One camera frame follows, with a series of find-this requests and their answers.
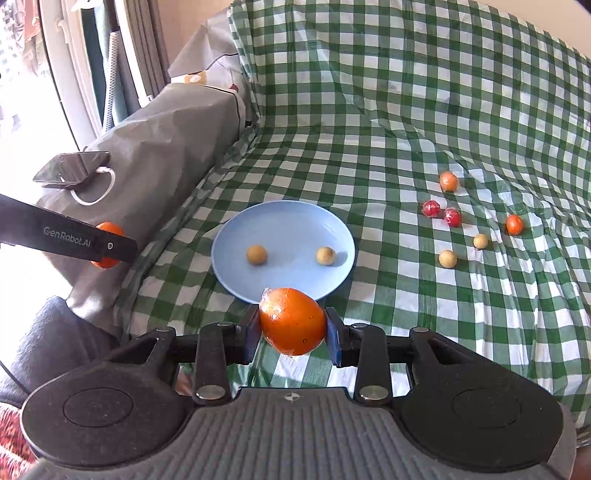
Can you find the beige tag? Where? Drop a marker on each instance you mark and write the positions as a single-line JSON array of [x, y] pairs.
[[195, 78]]

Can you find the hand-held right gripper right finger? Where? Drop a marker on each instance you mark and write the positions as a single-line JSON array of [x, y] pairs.
[[333, 341]]

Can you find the beige longan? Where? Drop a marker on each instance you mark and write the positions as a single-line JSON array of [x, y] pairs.
[[447, 258], [480, 241], [256, 254], [325, 255]]

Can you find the small orange fruit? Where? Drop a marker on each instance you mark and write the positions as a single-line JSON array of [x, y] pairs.
[[514, 225], [449, 181]]

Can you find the red cherry tomato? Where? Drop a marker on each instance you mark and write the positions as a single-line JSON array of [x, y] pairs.
[[430, 208], [452, 217]]

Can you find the orange tangerine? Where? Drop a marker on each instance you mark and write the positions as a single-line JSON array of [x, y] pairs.
[[108, 228]]

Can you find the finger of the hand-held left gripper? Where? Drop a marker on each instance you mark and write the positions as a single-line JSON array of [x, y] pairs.
[[121, 249]]

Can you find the white window frame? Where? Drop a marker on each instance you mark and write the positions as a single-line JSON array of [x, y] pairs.
[[69, 69]]

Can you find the dark grey cloth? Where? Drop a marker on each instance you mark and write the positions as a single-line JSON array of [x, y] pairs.
[[46, 341]]

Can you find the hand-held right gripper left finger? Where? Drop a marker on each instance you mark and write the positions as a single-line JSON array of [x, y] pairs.
[[251, 339]]

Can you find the red patterned rug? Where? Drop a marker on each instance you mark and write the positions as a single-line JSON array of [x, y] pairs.
[[11, 429]]

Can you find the light blue plate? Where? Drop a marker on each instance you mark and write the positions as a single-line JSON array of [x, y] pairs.
[[286, 230]]

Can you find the black smartphone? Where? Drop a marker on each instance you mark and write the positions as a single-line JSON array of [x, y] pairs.
[[69, 167]]

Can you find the grey sofa cover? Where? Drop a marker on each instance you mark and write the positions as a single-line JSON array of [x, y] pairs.
[[161, 152]]

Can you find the large orange persimmon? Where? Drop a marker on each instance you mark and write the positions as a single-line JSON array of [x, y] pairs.
[[292, 323]]

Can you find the green checkered cloth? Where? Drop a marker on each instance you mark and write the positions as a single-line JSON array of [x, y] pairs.
[[369, 115]]

